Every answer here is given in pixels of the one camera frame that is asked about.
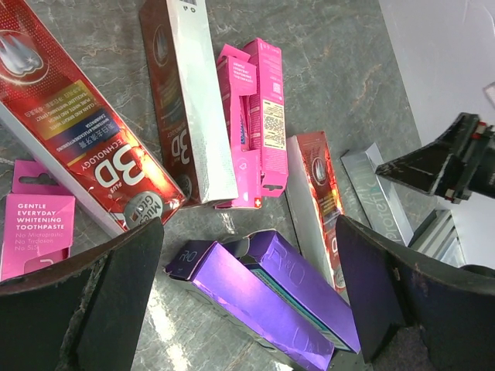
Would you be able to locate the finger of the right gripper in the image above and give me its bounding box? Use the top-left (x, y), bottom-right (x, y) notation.
top-left (375, 142), bottom-right (464, 193)

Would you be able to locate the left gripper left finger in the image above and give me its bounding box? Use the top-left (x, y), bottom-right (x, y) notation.
top-left (1, 218), bottom-right (164, 370)

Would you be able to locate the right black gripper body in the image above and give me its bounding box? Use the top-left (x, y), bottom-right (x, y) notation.
top-left (444, 112), bottom-right (494, 203)

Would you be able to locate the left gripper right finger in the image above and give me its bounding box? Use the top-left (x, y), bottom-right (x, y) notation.
top-left (336, 216), bottom-right (494, 370)

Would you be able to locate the silver Protefix toothpaste box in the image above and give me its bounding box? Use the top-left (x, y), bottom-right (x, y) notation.
top-left (341, 143), bottom-right (413, 246)

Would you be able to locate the red 3d toothpaste box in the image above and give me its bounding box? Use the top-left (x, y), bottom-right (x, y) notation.
top-left (1, 1), bottom-right (185, 237)
top-left (285, 131), bottom-right (346, 294)

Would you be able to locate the silver-sided red toothpaste box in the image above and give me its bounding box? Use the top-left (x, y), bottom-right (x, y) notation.
top-left (139, 0), bottom-right (238, 206)

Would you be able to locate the pink toothpaste box left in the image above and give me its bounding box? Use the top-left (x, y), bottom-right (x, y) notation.
top-left (1, 160), bottom-right (76, 281)

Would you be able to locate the purple toothpaste box left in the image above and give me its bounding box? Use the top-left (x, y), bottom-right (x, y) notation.
top-left (165, 240), bottom-right (334, 371)

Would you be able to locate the purple toothpaste box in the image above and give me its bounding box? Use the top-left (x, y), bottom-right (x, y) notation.
top-left (165, 240), bottom-right (334, 371)
top-left (224, 230), bottom-right (360, 353)

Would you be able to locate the purple toothpaste box right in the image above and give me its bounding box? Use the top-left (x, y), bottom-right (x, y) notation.
top-left (224, 230), bottom-right (360, 353)

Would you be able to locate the pink labelled toothpaste box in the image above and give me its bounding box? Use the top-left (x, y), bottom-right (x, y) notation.
top-left (243, 38), bottom-right (288, 197)

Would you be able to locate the pink open toothpaste box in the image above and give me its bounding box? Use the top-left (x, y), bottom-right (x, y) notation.
top-left (216, 44), bottom-right (262, 209)

